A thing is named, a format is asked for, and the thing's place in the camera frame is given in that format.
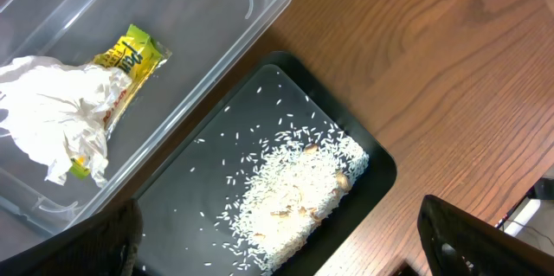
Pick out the black rectangular tray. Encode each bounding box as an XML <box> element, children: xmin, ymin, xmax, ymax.
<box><xmin>134</xmin><ymin>52</ymin><xmax>396</xmax><ymax>275</ymax></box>

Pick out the clear plastic bin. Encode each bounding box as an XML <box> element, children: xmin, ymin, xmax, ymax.
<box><xmin>1</xmin><ymin>0</ymin><xmax>292</xmax><ymax>238</ymax></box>

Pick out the spilled rice pile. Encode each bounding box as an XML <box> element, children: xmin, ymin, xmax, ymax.
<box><xmin>185</xmin><ymin>85</ymin><xmax>370</xmax><ymax>275</ymax></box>

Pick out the yellow green snack wrapper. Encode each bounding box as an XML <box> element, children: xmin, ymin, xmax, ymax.
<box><xmin>68</xmin><ymin>24</ymin><xmax>171</xmax><ymax>183</ymax></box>

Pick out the white tissue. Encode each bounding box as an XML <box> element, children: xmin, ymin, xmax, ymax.
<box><xmin>1</xmin><ymin>56</ymin><xmax>132</xmax><ymax>187</ymax></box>

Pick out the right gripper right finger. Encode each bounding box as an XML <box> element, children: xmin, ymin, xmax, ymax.
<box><xmin>417</xmin><ymin>195</ymin><xmax>553</xmax><ymax>276</ymax></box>

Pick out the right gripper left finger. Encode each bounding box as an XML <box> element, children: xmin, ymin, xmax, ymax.
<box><xmin>1</xmin><ymin>199</ymin><xmax>143</xmax><ymax>275</ymax></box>

